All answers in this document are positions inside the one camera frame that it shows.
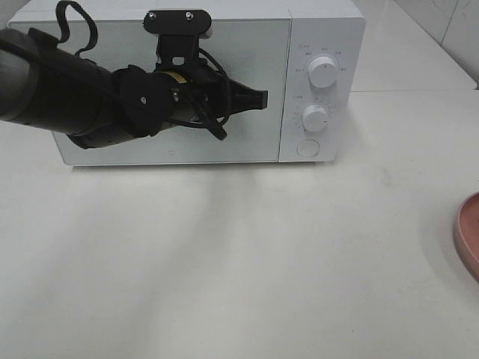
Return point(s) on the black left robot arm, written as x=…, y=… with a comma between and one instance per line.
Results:
x=44, y=87

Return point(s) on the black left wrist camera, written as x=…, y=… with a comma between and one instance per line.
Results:
x=178, y=32

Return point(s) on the round white door button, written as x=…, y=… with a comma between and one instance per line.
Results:
x=308, y=148

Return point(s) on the white microwave oven body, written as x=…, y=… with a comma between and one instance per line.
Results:
x=316, y=27

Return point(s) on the pink round plate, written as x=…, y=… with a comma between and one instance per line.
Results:
x=466, y=234

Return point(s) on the white dial knob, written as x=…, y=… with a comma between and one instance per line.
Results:
x=315, y=118
x=322, y=70

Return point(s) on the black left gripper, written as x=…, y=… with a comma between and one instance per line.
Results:
x=208, y=96

